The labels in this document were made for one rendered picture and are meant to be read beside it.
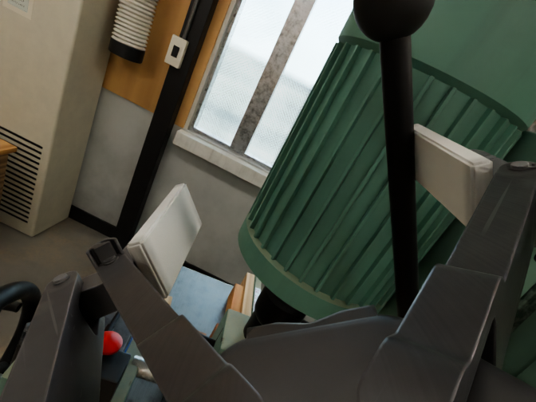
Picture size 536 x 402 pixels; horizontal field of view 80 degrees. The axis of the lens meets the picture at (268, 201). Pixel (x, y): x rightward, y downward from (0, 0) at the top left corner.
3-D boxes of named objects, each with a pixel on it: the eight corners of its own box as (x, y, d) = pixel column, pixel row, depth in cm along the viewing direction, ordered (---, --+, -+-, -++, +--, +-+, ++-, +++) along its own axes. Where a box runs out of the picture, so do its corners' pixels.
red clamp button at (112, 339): (101, 331, 39) (103, 325, 39) (125, 339, 39) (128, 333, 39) (88, 352, 36) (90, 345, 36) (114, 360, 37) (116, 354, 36)
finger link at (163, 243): (168, 298, 14) (153, 301, 14) (202, 224, 21) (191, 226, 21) (140, 242, 13) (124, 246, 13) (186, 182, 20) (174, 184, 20)
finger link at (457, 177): (471, 164, 11) (494, 159, 11) (404, 126, 18) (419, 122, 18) (473, 236, 13) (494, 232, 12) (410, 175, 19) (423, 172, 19)
